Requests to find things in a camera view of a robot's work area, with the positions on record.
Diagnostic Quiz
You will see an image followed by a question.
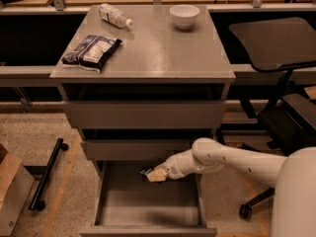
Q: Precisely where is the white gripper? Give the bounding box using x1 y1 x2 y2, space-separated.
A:
146 150 198 183

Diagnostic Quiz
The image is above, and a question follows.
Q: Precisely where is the dark blue rxbar wrapper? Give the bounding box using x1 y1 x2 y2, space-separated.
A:
139 168 152 182

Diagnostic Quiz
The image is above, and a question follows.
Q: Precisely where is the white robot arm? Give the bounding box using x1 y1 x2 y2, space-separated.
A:
146 137 316 237

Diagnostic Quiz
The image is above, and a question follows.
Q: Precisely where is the grey middle drawer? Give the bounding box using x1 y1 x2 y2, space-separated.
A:
81 140 193 160

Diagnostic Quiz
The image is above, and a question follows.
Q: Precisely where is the grey open bottom drawer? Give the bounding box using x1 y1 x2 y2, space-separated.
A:
79 161 217 237

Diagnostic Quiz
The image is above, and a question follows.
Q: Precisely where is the grey drawer cabinet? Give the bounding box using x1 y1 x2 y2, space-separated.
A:
49 5 236 237

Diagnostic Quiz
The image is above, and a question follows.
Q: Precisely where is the grey top drawer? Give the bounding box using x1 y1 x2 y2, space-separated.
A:
63 101 225 129

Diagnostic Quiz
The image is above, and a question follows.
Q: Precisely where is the black wheeled bar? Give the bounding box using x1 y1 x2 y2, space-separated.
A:
27 138 69 211

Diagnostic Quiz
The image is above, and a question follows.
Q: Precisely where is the black office chair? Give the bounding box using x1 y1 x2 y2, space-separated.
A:
228 17 316 220

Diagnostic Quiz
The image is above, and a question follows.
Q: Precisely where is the blue white chip bag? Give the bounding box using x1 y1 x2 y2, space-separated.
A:
61 35 121 73

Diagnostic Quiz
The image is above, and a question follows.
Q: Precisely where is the cardboard box on cart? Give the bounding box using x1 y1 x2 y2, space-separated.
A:
0 144 34 237

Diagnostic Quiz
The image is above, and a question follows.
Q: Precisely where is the white ceramic bowl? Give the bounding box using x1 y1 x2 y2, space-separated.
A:
169 4 199 30

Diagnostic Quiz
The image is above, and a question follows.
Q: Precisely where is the clear plastic water bottle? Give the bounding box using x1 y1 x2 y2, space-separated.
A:
99 3 133 29

